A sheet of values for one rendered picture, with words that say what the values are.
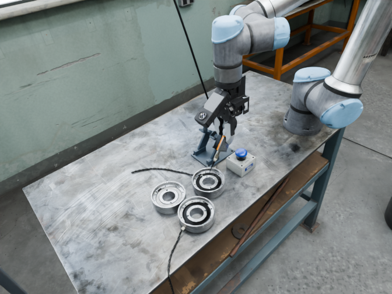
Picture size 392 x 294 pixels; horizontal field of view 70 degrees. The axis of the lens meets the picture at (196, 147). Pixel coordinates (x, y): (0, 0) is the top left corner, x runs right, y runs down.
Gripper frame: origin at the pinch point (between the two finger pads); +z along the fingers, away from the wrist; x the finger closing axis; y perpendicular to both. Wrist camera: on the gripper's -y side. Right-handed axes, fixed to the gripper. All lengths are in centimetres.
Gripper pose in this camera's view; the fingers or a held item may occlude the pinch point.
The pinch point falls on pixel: (223, 139)
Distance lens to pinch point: 88.4
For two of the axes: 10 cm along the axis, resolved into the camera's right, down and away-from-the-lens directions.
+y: 7.7, -4.5, 4.4
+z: 0.8, 7.7, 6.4
